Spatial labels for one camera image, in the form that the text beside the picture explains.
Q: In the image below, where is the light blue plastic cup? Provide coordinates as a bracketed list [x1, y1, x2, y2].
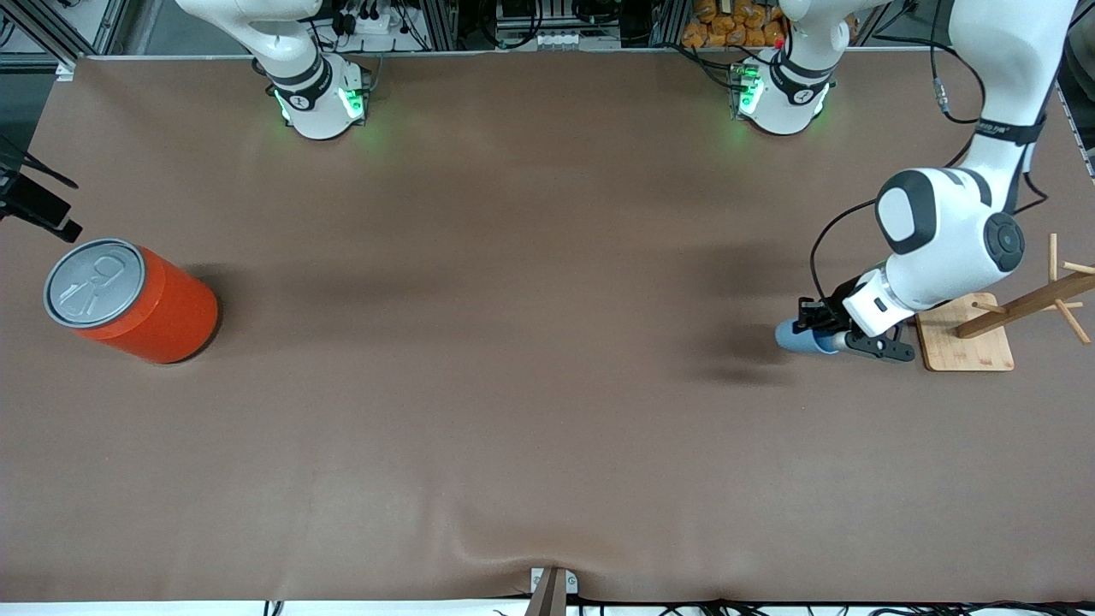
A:
[776, 318, 843, 356]

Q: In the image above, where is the brown table mat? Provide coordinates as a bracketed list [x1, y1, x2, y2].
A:
[0, 50, 1095, 604]

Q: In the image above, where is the white power strip with plugs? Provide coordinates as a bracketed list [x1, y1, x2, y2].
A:
[329, 0, 407, 37]

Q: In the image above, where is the aluminium frame profile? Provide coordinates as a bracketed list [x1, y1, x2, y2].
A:
[0, 0, 91, 82]

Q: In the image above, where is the pile of orange objects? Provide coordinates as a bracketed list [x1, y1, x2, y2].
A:
[682, 0, 788, 48]

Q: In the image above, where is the wooden cup rack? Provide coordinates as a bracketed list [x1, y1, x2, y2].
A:
[914, 233, 1095, 372]

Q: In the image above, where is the aluminium upright post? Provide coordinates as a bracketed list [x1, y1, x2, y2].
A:
[423, 0, 459, 50]
[654, 0, 688, 48]

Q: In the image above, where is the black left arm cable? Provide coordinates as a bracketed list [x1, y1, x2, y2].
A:
[808, 0, 1051, 302]

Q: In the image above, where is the large orange can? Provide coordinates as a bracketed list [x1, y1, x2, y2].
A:
[43, 238, 220, 365]

